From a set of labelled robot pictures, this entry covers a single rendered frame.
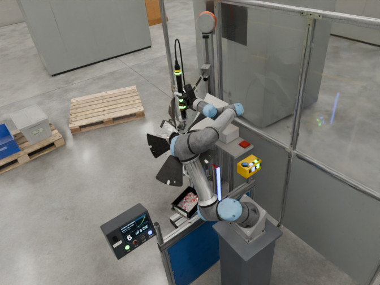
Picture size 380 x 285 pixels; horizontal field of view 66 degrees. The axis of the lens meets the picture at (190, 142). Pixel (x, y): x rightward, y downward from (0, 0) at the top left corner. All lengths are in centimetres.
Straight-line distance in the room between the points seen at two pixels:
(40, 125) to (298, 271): 378
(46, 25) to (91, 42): 99
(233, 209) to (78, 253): 208
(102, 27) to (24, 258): 538
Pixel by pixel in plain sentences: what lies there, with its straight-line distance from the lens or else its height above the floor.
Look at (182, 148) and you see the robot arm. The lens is 152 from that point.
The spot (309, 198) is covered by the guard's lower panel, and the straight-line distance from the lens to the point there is 267.
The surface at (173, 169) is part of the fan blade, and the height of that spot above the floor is 102.
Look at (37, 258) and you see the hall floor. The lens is 350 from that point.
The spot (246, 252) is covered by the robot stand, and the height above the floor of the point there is 100.
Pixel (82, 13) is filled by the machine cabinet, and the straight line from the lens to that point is 735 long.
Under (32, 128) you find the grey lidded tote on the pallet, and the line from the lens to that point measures 473.
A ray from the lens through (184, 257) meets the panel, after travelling 237.
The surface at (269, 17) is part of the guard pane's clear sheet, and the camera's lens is 223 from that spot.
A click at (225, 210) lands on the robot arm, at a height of 130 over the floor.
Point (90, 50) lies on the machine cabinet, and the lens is 753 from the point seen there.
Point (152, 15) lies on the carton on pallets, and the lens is 1017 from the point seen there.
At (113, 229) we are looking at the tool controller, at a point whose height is 125.
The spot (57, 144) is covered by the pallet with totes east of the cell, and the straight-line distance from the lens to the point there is 482.
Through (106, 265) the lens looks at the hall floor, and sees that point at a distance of 314.
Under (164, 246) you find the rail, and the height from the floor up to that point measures 82.
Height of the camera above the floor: 254
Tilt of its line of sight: 37 degrees down
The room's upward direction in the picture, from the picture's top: 7 degrees counter-clockwise
